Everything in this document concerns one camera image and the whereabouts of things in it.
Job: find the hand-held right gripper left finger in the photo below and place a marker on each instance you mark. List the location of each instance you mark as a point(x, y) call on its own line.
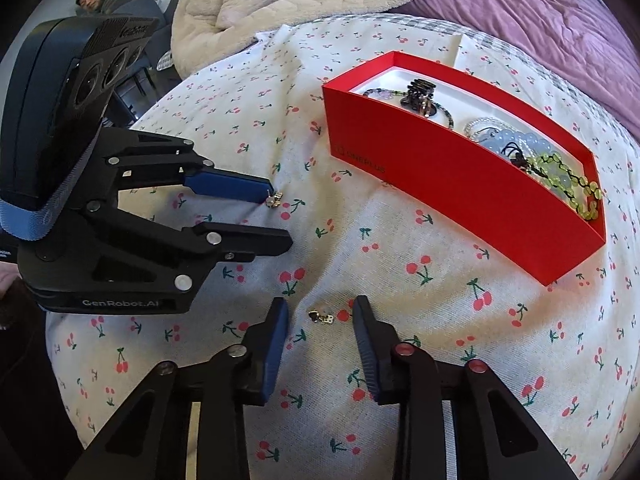
point(274, 350)

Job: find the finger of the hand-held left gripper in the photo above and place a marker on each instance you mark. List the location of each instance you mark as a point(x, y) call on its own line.
point(250, 242)
point(225, 184)

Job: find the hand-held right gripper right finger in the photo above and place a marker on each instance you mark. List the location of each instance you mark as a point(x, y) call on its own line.
point(367, 350)

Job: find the small silver pearl earring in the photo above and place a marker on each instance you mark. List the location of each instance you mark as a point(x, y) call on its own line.
point(275, 200)

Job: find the small gold earring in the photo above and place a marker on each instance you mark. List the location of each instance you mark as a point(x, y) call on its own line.
point(314, 316)

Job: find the red cardboard box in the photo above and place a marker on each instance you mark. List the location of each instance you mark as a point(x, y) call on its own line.
point(450, 185)

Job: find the dark blue beaded charm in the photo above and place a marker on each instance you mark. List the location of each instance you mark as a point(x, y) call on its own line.
point(417, 92)

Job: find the cherry print bedsheet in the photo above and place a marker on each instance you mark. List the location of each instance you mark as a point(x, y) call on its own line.
point(350, 260)

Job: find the cream fleece blanket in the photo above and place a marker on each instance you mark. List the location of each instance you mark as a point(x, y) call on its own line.
point(275, 0)

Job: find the purple quilt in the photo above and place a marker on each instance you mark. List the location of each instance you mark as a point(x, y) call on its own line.
point(550, 20)

